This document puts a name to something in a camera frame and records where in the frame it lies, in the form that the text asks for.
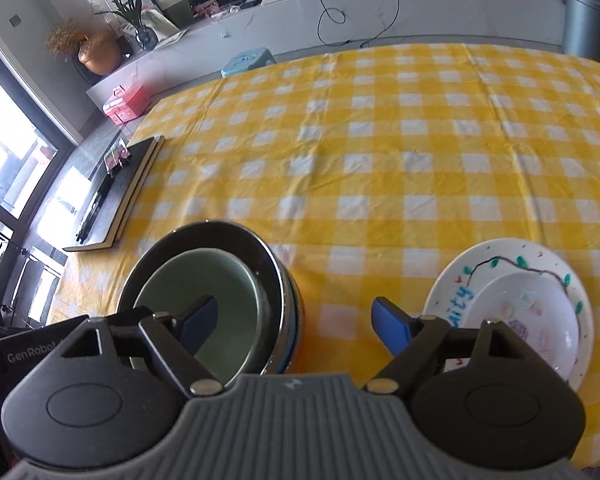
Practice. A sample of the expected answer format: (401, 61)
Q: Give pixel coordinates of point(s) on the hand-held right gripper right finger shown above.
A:
(390, 327)

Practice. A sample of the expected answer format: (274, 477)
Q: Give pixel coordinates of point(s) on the black flat board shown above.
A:
(125, 195)

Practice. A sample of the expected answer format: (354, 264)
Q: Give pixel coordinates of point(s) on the green ceramic bowl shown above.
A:
(235, 300)

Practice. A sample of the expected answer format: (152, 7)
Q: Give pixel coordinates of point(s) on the pink clip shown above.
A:
(116, 157)

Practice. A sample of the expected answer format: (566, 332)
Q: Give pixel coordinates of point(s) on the black bowl with metal rim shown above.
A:
(260, 270)

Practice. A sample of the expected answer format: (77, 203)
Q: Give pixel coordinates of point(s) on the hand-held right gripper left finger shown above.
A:
(200, 325)

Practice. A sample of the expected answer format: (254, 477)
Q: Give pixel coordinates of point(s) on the green plant in blue vase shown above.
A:
(130, 10)

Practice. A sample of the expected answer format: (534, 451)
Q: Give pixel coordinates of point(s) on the small white plate with stickers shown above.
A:
(535, 305)

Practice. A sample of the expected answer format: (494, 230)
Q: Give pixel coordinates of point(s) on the yellow checked tablecloth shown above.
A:
(405, 135)

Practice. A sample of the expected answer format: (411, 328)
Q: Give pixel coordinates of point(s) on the orange round vase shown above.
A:
(100, 52)

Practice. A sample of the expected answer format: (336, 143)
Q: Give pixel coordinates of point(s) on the white plate with painted vine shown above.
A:
(455, 290)

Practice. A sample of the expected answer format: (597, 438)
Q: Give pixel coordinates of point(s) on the pink plastic box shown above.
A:
(127, 102)

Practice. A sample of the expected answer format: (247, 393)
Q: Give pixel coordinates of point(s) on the white marble ledge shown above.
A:
(430, 5)

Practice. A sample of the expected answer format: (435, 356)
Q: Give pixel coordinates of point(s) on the light blue plastic stool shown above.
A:
(247, 60)

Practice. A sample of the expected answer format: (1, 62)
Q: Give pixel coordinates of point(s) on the pink photo card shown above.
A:
(206, 8)

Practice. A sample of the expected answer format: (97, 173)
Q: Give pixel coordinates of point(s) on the dried yellow flowers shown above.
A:
(64, 37)

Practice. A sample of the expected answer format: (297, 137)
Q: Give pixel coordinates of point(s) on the grey metal trash bin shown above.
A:
(582, 20)

